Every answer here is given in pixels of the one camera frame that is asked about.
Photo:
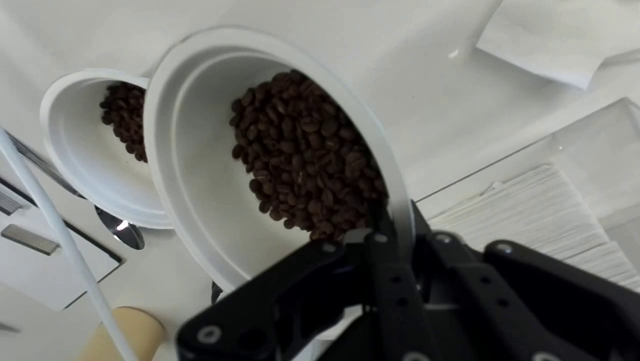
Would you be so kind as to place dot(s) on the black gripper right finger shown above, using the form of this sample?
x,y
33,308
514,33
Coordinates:
x,y
516,304

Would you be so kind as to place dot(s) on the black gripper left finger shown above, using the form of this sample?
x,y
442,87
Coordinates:
x,y
274,316

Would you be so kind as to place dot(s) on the coffee beans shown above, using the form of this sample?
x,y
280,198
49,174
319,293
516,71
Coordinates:
x,y
308,165
122,111

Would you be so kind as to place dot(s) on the small white bowl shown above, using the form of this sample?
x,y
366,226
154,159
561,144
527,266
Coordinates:
x,y
189,142

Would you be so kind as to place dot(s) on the coffee beans in large bowl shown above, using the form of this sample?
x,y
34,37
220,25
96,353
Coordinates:
x,y
122,111

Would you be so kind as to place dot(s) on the large white bowl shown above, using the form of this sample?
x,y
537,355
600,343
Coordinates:
x,y
86,152

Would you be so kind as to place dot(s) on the stack of folded napkins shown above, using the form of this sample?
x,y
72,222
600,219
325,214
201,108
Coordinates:
x,y
542,212

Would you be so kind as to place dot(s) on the cardboard tube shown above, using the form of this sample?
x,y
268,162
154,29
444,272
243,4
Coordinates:
x,y
141,330

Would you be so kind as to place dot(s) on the black metal spoon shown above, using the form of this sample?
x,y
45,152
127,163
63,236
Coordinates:
x,y
120,229

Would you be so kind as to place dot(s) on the white cloth on counter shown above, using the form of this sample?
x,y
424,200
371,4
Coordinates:
x,y
563,42

